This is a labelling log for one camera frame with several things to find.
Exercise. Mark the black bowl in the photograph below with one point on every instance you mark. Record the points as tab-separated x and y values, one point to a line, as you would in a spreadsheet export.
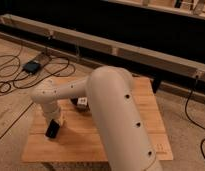
74	102

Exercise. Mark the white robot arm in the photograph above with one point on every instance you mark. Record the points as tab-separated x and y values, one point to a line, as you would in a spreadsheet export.
109	93

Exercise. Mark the black eraser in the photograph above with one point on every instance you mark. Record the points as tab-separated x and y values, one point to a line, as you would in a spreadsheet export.
52	129

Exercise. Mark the long wooden beam frame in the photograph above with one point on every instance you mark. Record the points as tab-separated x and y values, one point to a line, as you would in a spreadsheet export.
94	51

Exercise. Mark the wooden table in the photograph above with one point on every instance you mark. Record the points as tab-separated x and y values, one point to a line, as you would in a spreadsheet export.
78	141

